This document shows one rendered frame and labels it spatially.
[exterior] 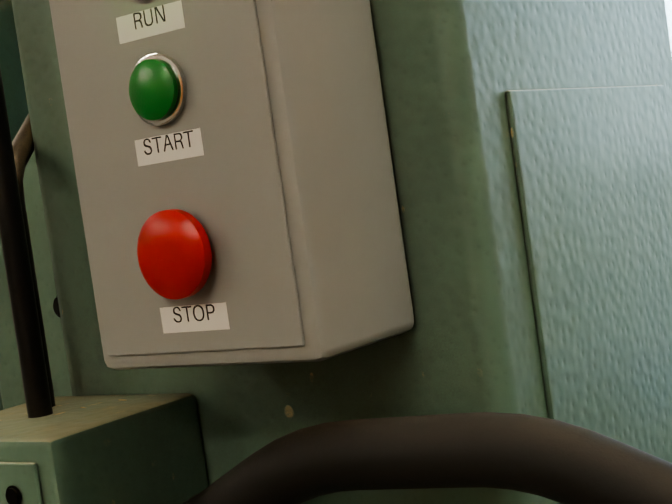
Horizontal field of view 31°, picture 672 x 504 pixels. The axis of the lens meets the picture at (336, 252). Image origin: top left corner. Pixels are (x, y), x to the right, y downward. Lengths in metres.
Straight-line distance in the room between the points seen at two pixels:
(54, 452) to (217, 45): 0.16
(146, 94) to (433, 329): 0.13
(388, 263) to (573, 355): 0.09
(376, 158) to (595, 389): 0.13
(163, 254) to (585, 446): 0.15
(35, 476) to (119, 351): 0.05
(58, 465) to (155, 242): 0.09
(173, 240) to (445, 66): 0.11
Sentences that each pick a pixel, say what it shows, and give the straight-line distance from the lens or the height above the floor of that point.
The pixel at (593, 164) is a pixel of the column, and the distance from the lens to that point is 0.51.
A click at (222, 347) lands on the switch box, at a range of 0.41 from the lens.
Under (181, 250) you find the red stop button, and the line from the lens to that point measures 0.40.
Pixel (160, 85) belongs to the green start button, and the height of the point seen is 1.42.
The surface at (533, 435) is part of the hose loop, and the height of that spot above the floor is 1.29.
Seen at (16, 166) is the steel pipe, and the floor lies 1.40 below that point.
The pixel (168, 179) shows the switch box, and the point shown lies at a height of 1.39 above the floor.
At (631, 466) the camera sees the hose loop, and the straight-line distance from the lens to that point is 0.37.
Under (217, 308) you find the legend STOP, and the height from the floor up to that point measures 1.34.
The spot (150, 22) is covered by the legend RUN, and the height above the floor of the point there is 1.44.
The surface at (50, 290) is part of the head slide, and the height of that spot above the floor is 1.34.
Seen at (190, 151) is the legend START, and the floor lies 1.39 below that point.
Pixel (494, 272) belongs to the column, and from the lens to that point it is 0.43.
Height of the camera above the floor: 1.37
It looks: 3 degrees down
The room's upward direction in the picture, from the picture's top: 8 degrees counter-clockwise
